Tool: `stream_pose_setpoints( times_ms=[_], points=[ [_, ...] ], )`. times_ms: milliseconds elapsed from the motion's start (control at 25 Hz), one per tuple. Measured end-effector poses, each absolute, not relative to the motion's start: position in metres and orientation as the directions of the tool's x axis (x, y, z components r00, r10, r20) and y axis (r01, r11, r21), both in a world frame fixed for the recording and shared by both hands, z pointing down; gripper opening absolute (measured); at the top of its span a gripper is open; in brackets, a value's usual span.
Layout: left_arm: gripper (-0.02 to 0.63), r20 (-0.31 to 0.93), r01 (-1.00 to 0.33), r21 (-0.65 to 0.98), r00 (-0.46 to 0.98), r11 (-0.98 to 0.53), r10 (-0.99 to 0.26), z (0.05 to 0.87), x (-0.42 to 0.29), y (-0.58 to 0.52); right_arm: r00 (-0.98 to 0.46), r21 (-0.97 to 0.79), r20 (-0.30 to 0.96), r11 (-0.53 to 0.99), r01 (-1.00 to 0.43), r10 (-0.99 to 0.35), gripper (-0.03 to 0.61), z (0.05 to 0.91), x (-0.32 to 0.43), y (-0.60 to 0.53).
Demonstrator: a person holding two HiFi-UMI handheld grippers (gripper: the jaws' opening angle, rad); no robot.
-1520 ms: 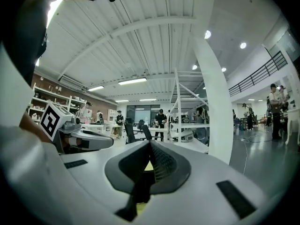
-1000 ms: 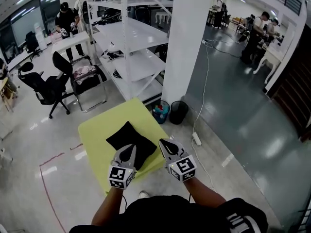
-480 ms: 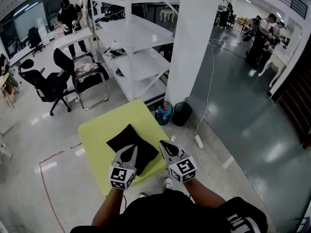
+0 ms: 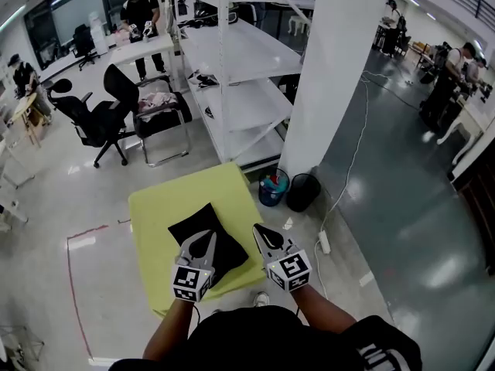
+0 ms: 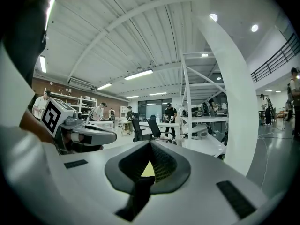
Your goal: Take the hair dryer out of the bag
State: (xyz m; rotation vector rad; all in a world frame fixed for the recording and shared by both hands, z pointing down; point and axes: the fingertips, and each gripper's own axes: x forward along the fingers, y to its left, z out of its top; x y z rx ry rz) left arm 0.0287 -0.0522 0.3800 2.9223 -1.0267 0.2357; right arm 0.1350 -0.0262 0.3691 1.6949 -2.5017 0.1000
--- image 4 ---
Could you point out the blue mesh waste bin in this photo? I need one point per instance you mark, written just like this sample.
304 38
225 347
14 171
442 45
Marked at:
270 199

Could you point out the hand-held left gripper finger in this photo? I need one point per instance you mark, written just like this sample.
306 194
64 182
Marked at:
185 251
212 253

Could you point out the colourful plastic trash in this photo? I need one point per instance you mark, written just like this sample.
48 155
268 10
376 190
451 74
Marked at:
276 184

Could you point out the black office chair with headrest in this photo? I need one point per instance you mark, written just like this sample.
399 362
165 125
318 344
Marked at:
96 122

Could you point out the white work desk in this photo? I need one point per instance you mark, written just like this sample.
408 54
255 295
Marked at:
147 48

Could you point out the person's white shoe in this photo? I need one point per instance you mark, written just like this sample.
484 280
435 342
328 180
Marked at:
261 299

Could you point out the black cloth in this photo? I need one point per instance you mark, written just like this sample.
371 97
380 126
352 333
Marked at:
201 218

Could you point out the black mesh waste bin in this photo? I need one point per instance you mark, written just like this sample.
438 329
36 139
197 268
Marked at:
303 193

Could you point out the black cantilever visitor chair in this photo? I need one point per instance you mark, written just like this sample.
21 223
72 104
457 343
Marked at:
120 87

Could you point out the person's black shirt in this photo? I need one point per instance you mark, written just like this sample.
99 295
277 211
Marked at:
251 342

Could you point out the yellow-green square table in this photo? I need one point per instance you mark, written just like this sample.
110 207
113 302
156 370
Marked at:
162 215

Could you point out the black and white device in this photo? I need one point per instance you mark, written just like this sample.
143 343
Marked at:
205 79

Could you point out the person's left forearm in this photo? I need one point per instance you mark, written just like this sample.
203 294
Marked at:
170 331

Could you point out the person's right forearm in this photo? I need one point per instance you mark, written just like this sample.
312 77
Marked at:
321 311

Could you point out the pink clothes pile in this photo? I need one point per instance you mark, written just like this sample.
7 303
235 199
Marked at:
158 101

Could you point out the black balcony railing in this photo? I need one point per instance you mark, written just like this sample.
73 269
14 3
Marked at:
479 10

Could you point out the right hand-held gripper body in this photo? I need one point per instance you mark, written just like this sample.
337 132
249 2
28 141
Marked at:
290 269

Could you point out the white metal shelving rack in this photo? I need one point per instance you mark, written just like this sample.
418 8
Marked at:
247 52

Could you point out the white power strip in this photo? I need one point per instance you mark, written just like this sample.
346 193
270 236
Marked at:
325 242

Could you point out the small black office chair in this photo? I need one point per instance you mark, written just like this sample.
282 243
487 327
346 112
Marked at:
83 41

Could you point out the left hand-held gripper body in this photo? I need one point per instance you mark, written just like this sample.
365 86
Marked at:
187 278

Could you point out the white desk with curved legs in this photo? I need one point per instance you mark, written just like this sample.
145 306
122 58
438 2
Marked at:
477 118

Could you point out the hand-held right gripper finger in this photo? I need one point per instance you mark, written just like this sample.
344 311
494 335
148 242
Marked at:
265 247
280 242

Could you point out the round wooden table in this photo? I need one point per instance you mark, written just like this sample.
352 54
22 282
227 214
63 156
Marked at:
25 104

